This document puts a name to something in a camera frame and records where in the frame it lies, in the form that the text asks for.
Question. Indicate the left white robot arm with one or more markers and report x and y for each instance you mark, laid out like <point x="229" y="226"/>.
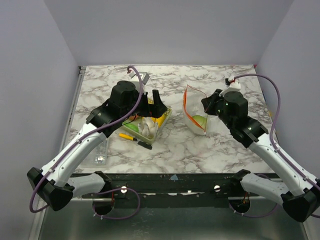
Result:
<point x="54" y="182"/>

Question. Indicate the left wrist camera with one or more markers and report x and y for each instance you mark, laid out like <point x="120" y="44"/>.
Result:
<point x="133" y="77"/>

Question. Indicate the pale green perforated basket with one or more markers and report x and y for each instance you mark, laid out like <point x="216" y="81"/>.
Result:
<point x="136" y="119"/>

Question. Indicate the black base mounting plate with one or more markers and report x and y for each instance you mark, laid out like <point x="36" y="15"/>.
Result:
<point x="168" y="190"/>

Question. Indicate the clear zip top bag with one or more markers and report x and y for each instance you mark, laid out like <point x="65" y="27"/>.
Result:
<point x="191" y="105"/>

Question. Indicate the green cabbage toy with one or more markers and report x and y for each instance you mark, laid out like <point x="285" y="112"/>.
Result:
<point x="200" y="121"/>

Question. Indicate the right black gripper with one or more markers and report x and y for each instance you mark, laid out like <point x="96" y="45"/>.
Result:
<point x="210" y="104"/>

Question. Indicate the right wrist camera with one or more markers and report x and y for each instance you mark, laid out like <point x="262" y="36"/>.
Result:
<point x="232" y="85"/>

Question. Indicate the yellow corn toy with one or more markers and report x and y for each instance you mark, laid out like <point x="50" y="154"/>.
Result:
<point x="161" y="119"/>

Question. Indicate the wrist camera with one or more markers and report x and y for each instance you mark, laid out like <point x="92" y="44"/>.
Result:
<point x="232" y="85"/>
<point x="133" y="77"/>

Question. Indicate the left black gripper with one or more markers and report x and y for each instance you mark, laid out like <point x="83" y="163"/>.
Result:
<point x="153" y="110"/>

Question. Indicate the yellow handled black brush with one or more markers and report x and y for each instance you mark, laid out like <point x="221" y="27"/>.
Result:
<point x="139" y="142"/>

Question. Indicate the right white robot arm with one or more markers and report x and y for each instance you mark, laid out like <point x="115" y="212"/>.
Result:
<point x="298" y="192"/>

